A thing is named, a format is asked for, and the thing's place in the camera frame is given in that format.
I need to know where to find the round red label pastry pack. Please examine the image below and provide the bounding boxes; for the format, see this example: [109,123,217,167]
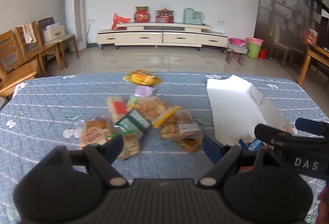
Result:
[79,117,112,148]

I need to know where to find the blue snack packet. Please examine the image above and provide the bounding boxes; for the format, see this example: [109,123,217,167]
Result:
[239,139,264,152]

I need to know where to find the green white snack packet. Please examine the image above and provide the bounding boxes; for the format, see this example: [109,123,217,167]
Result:
[115,109,152,140]

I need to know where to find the red cardboard tray box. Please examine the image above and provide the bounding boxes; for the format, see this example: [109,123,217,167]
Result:
[206,75,298,146]

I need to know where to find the clear bag of round biscuits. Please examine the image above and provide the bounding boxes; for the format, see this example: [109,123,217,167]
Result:
[133,95,181,128]

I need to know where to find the dark pastry packet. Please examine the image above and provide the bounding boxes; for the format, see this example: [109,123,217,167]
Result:
[175,138,202,153]

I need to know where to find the rice cracker pack red label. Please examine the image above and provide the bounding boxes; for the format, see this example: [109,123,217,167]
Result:
[107,97,128,124]

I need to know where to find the brown cookie bag white label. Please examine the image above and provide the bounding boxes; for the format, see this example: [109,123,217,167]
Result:
[160,109,203,141]

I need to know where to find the light green snack packet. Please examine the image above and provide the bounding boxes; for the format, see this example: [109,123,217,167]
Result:
[126,96,140,111]

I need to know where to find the blue quilted cherry bedspread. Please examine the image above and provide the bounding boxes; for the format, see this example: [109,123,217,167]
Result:
[1,73,328,223]

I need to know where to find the purple snack packet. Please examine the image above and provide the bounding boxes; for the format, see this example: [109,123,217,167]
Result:
[134,86,156,98]

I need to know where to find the yellow snack bag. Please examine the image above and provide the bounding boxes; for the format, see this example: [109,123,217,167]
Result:
[123,69,162,87]

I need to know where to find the wooden dining table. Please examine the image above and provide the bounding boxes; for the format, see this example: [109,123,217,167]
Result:
[297,42,329,87]

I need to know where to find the small wooden stool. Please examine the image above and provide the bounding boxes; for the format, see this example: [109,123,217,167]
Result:
[226,43,249,66]

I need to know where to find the dark wooden chair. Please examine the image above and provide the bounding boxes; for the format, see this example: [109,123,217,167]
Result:
[268,23,304,68]

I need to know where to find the red box on table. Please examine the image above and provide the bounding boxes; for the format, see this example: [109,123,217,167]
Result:
[305,28,318,45]

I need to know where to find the green bucket pink lid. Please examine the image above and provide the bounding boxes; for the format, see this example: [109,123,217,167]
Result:
[246,37,264,59]

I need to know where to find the pink plastic basin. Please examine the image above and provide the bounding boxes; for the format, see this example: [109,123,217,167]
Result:
[228,38,245,47]

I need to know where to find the wooden chair with towel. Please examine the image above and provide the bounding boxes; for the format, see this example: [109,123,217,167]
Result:
[15,21,64,77]

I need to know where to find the white tv cabinet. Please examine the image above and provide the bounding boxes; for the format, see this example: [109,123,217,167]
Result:
[97,22,228,49]

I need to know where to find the white gift bag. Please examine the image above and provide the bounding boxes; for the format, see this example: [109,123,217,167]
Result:
[43,22,65,42]

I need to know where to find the red plastic bag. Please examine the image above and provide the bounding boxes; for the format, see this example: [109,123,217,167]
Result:
[111,13,131,30]

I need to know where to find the beige towel on chair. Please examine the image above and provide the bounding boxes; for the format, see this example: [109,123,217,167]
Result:
[21,23,36,44]

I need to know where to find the mint green blender appliance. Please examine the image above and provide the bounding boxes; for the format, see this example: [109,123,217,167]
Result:
[183,8,205,25]

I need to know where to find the wooden chair with gift bag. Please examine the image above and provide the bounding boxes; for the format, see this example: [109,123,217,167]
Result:
[37,17,80,68]

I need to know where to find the white floor air conditioner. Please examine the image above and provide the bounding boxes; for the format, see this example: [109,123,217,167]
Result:
[65,0,87,51]

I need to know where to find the red ceramic jar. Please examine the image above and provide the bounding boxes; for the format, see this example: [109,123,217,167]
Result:
[134,6,151,23]

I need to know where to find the red pavilion gift box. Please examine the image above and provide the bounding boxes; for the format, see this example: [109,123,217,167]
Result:
[156,8,175,23]

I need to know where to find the dark wooden display shelf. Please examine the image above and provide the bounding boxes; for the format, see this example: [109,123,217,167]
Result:
[255,0,328,44]

